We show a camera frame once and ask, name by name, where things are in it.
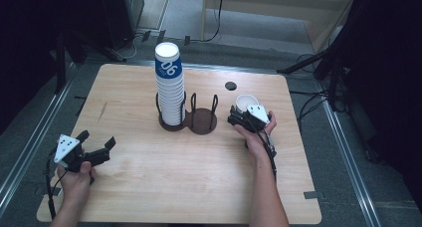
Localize metal floor rail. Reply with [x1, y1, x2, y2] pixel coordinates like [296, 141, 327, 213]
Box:
[0, 71, 78, 209]
[317, 84, 383, 227]

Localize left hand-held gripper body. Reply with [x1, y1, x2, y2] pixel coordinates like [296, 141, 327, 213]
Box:
[53, 133, 111, 173]

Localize person's right hand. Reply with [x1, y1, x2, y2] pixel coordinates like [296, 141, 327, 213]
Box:
[233, 111, 278, 158]

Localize black floor cables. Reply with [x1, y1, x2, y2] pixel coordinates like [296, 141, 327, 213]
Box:
[290, 52, 330, 121]

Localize dark wooden cup holder rack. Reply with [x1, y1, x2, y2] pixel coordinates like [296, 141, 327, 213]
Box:
[155, 91, 219, 135]

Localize right hand-held gripper cable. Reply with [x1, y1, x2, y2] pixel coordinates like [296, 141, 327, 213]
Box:
[247, 118, 279, 181]

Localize dark cabinet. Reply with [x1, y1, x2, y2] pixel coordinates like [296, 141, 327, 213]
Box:
[99, 0, 145, 51]

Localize hand-held gripper cable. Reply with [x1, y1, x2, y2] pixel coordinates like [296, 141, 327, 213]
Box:
[247, 118, 279, 181]
[45, 146, 69, 221]

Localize stack of white cups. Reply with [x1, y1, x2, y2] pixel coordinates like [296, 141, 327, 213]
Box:
[154, 42, 186, 126]

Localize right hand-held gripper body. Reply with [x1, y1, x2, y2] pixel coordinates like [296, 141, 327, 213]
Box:
[227, 104, 271, 134]

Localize black tape strip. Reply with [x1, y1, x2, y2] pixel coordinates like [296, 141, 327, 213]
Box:
[303, 189, 321, 201]

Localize left hand-held gripper cable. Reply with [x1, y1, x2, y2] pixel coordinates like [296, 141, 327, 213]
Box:
[45, 146, 69, 221]

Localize person's left hand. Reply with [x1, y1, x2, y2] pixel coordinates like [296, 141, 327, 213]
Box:
[57, 160, 98, 207]

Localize black hanging cable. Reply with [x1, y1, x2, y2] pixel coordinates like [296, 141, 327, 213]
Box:
[188, 0, 226, 44]

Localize white paper cup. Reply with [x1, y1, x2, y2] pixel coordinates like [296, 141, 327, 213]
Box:
[235, 94, 260, 114]

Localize black metal stand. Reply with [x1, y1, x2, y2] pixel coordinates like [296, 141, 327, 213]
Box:
[54, 30, 68, 96]
[277, 37, 346, 113]

